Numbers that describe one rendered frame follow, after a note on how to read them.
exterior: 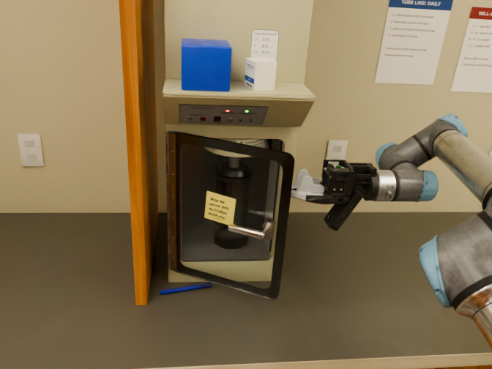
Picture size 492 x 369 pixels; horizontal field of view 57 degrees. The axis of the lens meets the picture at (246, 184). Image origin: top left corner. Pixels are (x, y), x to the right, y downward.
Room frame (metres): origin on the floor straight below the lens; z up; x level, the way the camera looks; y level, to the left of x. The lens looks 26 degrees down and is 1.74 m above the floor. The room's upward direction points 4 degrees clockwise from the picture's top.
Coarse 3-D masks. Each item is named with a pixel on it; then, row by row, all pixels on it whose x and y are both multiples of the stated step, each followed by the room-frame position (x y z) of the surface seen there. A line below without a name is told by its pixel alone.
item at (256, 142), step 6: (216, 138) 1.08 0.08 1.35; (222, 138) 1.07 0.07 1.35; (228, 138) 1.07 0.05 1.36; (234, 138) 1.07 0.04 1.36; (240, 138) 1.07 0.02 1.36; (246, 138) 1.07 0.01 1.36; (252, 138) 1.08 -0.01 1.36; (258, 138) 1.09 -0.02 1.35; (252, 144) 1.07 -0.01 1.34; (258, 144) 1.08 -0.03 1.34; (264, 144) 1.10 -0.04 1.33
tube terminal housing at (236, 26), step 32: (192, 0) 1.02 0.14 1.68; (224, 0) 1.03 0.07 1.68; (256, 0) 1.04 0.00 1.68; (288, 0) 1.05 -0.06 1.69; (192, 32) 1.02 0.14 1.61; (224, 32) 1.03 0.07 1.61; (288, 32) 1.05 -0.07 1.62; (288, 64) 1.05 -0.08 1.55; (192, 128) 1.02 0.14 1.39; (224, 128) 1.03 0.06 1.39; (256, 128) 1.04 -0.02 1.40; (288, 128) 1.05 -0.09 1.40
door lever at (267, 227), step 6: (228, 228) 0.89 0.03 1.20; (234, 228) 0.89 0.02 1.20; (240, 228) 0.89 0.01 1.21; (246, 228) 0.89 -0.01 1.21; (252, 228) 0.89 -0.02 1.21; (264, 228) 0.90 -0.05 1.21; (270, 228) 0.91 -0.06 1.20; (246, 234) 0.88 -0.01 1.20; (252, 234) 0.88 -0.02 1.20; (258, 234) 0.87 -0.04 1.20; (264, 234) 0.87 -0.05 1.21
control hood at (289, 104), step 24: (168, 96) 0.90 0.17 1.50; (192, 96) 0.91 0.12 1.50; (216, 96) 0.91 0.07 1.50; (240, 96) 0.92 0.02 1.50; (264, 96) 0.93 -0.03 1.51; (288, 96) 0.94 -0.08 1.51; (312, 96) 0.95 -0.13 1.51; (168, 120) 0.98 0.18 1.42; (264, 120) 1.00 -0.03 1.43; (288, 120) 1.00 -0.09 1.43
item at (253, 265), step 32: (192, 160) 0.98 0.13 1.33; (224, 160) 0.95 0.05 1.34; (256, 160) 0.93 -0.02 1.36; (288, 160) 0.91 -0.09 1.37; (192, 192) 0.98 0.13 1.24; (224, 192) 0.95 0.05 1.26; (256, 192) 0.93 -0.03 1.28; (288, 192) 0.90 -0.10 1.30; (192, 224) 0.98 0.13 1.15; (224, 224) 0.95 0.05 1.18; (256, 224) 0.93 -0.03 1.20; (192, 256) 0.98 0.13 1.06; (224, 256) 0.95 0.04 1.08; (256, 256) 0.92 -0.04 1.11; (256, 288) 0.92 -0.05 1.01
